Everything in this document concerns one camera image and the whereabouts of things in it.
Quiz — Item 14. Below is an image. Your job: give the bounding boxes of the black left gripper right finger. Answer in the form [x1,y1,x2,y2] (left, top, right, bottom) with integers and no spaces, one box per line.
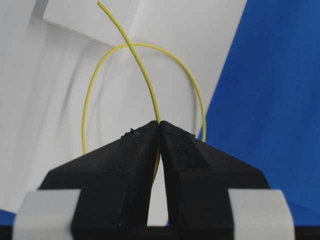
[158,120,296,240]

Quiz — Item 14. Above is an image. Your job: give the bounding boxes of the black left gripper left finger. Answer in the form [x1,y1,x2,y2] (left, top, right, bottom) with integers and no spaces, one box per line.
[12,120,161,240]

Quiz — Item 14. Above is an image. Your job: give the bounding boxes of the yellow solder wire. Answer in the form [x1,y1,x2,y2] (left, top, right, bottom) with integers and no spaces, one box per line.
[81,0,207,183]

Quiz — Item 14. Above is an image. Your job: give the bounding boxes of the large white base board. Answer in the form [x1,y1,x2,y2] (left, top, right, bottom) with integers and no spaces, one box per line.
[0,0,246,213]

